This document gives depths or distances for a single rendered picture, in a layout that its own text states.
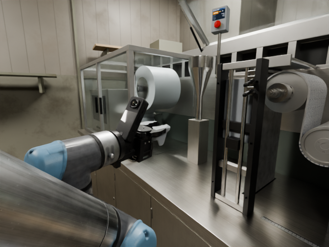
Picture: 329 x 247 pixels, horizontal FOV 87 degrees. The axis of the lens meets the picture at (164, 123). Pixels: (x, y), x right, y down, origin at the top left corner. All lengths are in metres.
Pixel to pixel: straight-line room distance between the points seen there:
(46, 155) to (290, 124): 1.02
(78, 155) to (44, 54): 3.09
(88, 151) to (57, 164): 0.05
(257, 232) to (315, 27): 0.88
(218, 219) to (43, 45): 3.22
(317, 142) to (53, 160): 0.71
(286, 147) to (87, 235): 1.02
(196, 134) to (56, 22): 2.93
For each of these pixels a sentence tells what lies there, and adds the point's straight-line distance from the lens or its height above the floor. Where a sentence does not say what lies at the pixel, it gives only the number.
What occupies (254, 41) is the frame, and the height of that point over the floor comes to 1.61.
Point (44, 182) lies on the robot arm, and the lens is 0.20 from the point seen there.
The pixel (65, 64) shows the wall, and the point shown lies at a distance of 3.36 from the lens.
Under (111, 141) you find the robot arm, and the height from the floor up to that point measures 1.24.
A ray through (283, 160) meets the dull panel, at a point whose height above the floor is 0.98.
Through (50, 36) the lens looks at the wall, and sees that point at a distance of 3.43.
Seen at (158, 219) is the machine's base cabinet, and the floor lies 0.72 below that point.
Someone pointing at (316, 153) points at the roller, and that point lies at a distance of 0.74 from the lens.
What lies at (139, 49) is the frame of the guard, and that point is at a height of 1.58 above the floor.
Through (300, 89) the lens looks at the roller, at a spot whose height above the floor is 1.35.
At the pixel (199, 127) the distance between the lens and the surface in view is 1.03.
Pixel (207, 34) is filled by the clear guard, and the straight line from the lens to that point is 1.35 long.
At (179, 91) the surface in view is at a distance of 1.30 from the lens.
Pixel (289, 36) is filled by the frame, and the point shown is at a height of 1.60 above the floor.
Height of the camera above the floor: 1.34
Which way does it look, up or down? 10 degrees down
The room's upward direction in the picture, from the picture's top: straight up
